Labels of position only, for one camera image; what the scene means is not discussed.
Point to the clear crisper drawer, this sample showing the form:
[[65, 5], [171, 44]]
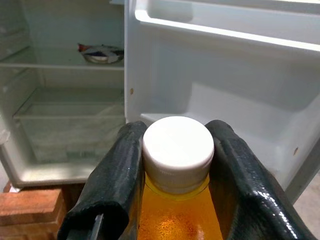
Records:
[[62, 135]]

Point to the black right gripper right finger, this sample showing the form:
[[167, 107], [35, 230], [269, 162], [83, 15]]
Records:
[[245, 190]]

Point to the white fridge door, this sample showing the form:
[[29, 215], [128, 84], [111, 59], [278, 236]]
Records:
[[225, 82]]

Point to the red brick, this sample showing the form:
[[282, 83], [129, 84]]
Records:
[[30, 212]]

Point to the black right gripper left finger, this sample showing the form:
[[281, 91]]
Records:
[[112, 180]]

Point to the metal bowl with packets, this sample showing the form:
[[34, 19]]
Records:
[[97, 58]]

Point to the orange drink bottle white cap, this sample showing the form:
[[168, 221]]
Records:
[[178, 142]]

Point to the glass fridge shelf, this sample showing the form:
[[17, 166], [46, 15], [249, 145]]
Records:
[[50, 65]]

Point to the white fridge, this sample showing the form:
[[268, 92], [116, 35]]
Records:
[[75, 77]]

